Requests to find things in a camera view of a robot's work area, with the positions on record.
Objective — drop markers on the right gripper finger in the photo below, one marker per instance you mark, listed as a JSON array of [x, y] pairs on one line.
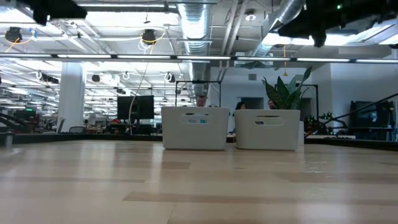
[[319, 39], [295, 29]]

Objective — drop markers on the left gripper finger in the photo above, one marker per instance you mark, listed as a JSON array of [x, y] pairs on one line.
[[66, 11]]

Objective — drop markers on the grey plastic storage bin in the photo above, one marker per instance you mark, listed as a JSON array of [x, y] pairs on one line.
[[196, 137], [267, 137]]

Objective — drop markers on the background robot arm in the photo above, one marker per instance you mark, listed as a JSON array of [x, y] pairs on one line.
[[326, 117]]

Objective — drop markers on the black ceiling device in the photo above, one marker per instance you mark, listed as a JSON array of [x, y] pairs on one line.
[[13, 34], [149, 35]]

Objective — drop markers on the green snake plant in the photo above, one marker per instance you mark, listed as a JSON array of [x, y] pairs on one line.
[[284, 96]]

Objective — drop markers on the person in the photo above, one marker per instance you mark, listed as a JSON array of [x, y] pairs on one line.
[[201, 100], [272, 104], [241, 105]]

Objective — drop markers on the white building column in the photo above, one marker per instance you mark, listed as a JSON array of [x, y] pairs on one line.
[[71, 99]]

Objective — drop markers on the black equipment cabinet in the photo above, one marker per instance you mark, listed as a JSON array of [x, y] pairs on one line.
[[363, 121]]

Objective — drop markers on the white round plant pot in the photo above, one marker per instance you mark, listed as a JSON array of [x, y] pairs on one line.
[[302, 133]]

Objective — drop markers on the black background monitors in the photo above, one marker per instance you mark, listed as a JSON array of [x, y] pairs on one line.
[[143, 107]]

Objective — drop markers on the silver smooth ventilation duct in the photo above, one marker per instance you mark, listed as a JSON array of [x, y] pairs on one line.
[[289, 12]]

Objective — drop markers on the black metal frame stand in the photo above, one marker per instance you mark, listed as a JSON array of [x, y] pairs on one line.
[[317, 99], [199, 81]]

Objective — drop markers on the silver corrugated ventilation duct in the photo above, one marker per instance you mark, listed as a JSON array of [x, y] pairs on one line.
[[194, 28]]

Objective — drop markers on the black aluminium table frame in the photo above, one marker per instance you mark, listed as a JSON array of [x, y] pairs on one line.
[[46, 137]]

